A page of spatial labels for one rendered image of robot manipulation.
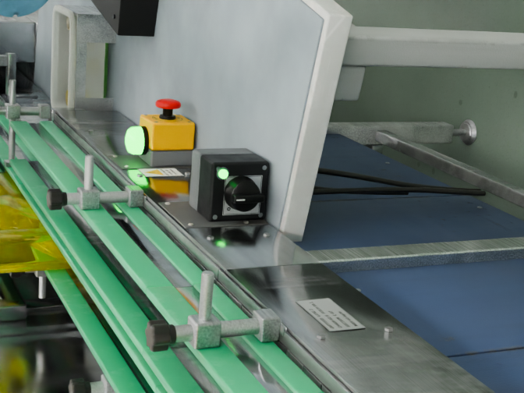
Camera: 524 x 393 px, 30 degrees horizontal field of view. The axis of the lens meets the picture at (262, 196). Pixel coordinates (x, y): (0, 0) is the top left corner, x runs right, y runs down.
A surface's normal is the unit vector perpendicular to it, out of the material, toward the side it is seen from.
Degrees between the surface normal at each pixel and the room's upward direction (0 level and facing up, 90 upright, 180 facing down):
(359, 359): 90
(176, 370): 90
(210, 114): 0
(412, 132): 90
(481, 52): 90
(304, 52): 0
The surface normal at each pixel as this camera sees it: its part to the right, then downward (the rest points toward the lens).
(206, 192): -0.91, 0.04
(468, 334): 0.08, -0.96
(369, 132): 0.40, 0.28
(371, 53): 0.36, 0.50
